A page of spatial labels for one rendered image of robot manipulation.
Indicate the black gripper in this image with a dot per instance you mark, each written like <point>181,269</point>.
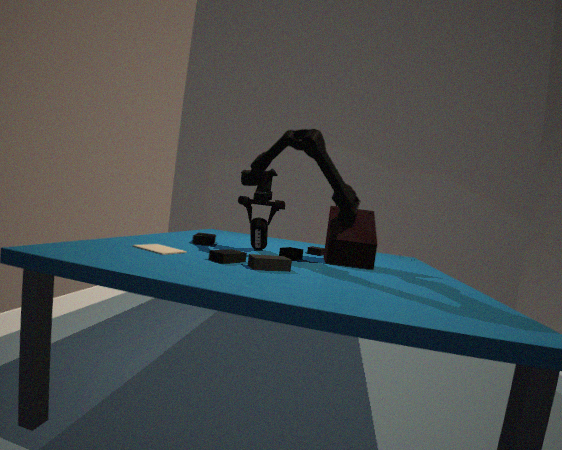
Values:
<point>246,201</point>

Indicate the beige flat rectangular block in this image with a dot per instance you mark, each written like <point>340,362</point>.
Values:
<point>159,249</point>

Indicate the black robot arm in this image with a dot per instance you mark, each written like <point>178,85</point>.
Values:
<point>313,144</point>

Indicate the dark grey switch panel with green rocker switches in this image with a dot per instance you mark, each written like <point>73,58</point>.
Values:
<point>258,231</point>

